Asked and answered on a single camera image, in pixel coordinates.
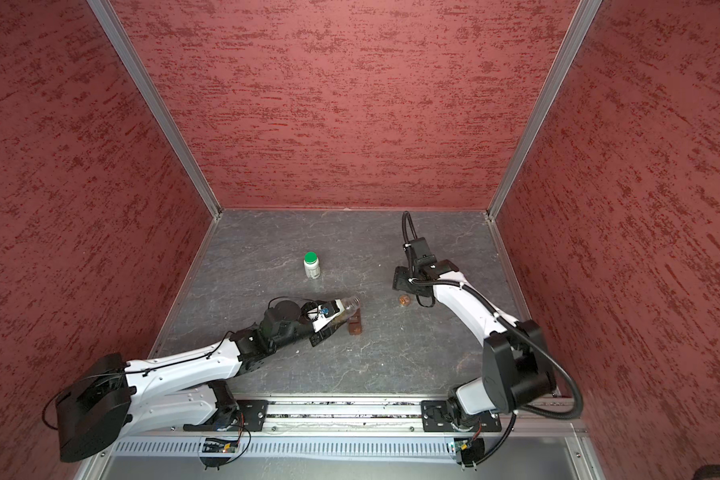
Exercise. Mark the white slotted cable duct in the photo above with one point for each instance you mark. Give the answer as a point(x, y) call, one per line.
point(416, 449)

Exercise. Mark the left controller board with wires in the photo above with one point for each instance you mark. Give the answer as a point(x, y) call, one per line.
point(217, 452)

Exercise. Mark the aluminium front rail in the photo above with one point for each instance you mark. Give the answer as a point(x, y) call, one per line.
point(286, 414)

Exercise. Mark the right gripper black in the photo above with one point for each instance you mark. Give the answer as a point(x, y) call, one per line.
point(400, 281)

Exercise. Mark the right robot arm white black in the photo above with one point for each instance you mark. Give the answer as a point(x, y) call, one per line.
point(514, 373)

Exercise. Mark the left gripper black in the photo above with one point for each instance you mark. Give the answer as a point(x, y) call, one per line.
point(315, 340)

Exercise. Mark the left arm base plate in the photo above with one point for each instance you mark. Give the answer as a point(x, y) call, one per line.
point(246, 415)

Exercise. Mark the left aluminium corner post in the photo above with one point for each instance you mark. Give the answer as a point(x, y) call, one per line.
point(107, 18)

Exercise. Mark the white pill bottle green cap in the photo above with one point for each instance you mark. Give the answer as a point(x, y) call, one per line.
point(311, 265)

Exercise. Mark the brown weekly pill organizer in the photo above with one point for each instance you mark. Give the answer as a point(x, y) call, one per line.
point(354, 324)

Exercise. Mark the right aluminium corner post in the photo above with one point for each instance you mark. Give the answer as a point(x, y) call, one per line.
point(576, 32)

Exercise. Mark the controller board with wires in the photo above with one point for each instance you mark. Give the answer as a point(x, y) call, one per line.
point(217, 452)
point(472, 452)

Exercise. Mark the small clear orange-cap bottle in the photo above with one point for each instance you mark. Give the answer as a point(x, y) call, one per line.
point(344, 309)

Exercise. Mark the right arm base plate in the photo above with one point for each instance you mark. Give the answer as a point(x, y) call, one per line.
point(447, 416)

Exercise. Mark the aluminium corner post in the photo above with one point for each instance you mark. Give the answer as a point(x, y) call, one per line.
point(107, 18)
point(576, 32)

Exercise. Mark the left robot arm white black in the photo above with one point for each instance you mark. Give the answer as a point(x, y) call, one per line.
point(115, 398)

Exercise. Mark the right controller board with wires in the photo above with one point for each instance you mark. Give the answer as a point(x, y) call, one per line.
point(472, 452)

